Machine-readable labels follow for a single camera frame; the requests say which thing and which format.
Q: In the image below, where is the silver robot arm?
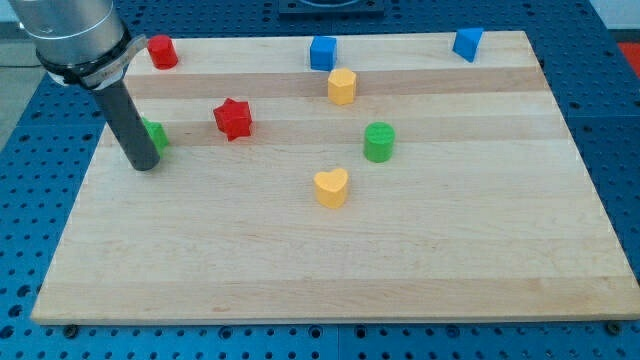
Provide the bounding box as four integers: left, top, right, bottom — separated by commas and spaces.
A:
9, 0, 148, 90

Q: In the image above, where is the yellow heart block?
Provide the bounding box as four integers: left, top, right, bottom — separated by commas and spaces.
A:
313, 168, 349, 209

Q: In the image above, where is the wooden board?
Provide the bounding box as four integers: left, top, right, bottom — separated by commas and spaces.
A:
31, 31, 639, 325

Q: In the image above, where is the green cylinder block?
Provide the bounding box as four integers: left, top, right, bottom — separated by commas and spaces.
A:
363, 122, 395, 163

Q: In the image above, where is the yellow hexagon block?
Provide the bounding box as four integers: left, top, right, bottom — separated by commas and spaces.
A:
327, 68, 357, 105

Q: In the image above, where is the red star block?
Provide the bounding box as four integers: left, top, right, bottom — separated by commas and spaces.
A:
213, 98, 252, 141

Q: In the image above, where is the blue cube block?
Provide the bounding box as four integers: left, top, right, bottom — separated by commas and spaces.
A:
309, 36, 337, 71

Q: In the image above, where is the green star block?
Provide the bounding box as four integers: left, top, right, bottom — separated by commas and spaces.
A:
142, 117, 169, 156

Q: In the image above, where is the blue triangle block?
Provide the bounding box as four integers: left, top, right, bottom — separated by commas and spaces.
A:
452, 27, 484, 63

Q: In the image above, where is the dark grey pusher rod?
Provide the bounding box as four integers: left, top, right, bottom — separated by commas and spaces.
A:
92, 80, 160, 171

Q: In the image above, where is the red cylinder block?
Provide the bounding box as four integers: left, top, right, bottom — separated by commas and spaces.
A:
147, 35, 178, 70

